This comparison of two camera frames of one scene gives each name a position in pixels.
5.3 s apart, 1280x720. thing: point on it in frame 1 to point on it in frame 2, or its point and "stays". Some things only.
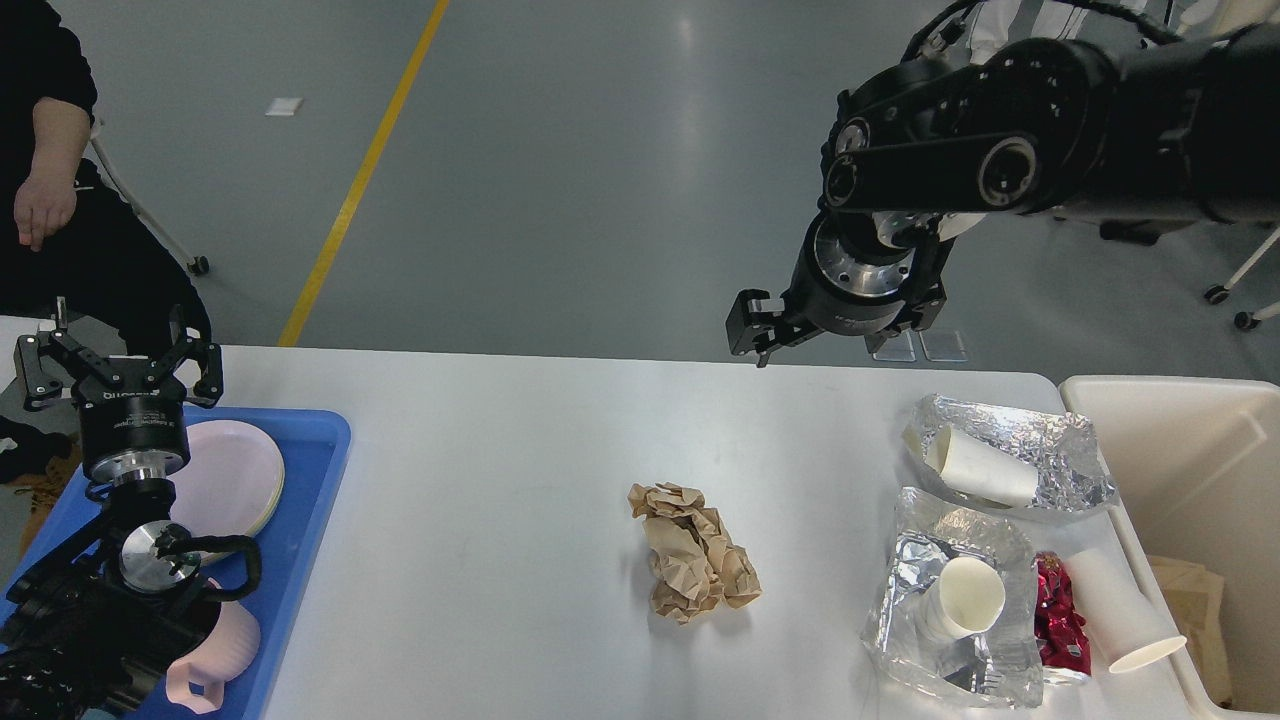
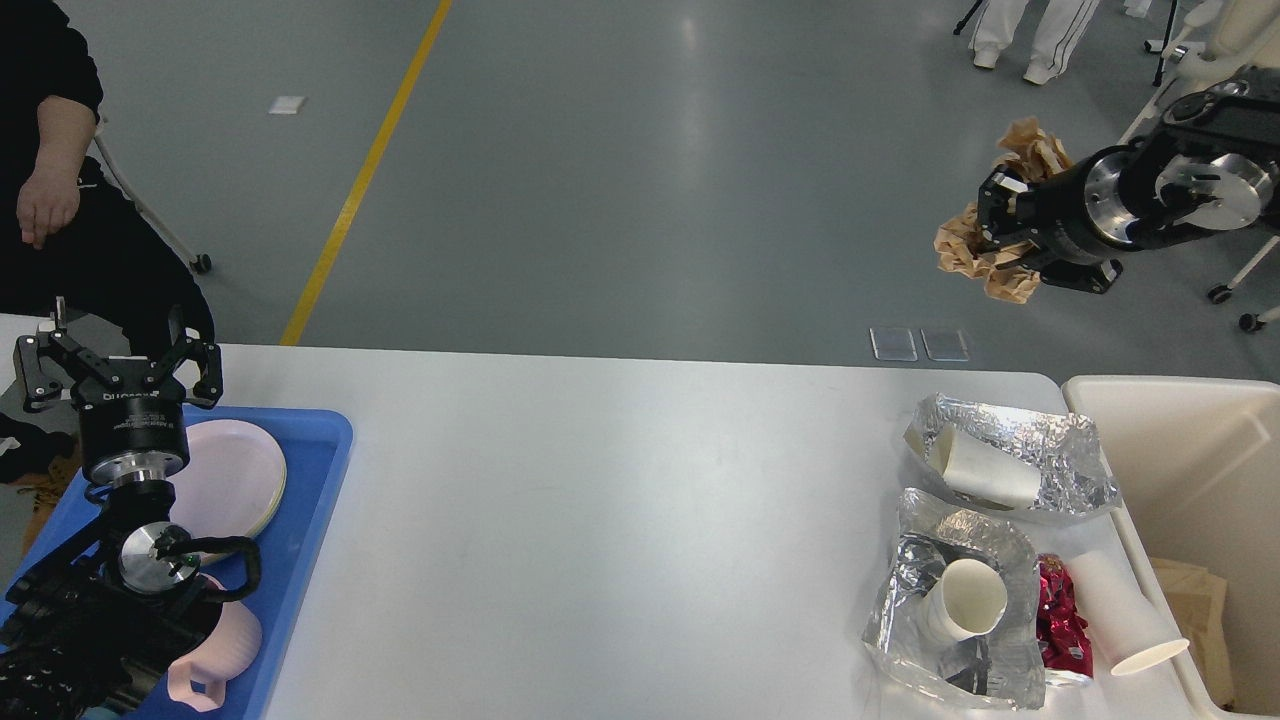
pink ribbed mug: x=197 y=683 stays
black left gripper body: x=133 y=434 stays
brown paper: x=692 y=559 to x=1033 y=154
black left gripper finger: x=209 y=388 stays
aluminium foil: x=955 y=620 stays
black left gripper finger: x=29 y=351 stays
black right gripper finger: x=875 y=339 to x=1081 y=275
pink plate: x=232 y=482 stays
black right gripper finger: x=750 y=321 to x=997 y=207
